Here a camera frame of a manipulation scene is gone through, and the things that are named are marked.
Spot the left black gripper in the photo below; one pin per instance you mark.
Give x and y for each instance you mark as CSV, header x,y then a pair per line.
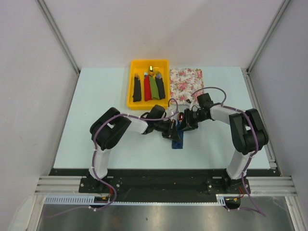
x,y
171,133

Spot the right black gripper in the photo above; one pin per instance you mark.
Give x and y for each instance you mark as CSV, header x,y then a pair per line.
x,y
188,124

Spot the dark blue paper napkin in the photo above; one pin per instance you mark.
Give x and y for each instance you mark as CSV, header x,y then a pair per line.
x,y
178,144

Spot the iridescent rainbow spoon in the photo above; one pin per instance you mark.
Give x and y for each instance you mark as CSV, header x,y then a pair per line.
x,y
180,116

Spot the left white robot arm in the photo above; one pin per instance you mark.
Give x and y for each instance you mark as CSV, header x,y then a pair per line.
x,y
107,131

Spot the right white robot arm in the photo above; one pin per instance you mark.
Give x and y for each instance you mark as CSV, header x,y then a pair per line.
x,y
248,135

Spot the green napkin roll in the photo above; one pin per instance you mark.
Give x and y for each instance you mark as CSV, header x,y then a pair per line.
x,y
154,88

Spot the red napkin roll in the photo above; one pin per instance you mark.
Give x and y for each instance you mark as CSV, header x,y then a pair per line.
x,y
147,90

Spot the black napkin roll right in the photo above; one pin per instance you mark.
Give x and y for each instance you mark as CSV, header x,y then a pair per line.
x,y
160,86

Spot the black napkin roll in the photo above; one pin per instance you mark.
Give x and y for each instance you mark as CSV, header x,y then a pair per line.
x,y
137,88
160,86

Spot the black napkin roll left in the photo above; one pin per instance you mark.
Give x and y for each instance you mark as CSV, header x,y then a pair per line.
x,y
137,88

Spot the floral rectangular tray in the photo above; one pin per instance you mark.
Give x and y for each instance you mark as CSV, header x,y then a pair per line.
x,y
184,82

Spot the yellow plastic bin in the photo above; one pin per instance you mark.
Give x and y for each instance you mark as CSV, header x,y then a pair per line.
x,y
140,67

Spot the gold spoon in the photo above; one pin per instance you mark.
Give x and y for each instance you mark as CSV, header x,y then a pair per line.
x,y
151,71

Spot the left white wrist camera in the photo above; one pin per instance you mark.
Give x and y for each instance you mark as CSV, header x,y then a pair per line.
x,y
171,111

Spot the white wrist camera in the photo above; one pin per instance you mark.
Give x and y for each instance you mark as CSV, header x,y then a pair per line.
x,y
171,111
190,102

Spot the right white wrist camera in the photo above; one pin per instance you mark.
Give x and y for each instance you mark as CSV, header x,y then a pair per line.
x,y
190,102

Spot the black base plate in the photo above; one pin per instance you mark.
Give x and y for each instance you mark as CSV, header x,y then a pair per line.
x,y
162,186

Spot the white slotted cable duct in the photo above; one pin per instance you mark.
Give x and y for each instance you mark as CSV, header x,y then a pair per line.
x,y
76,200

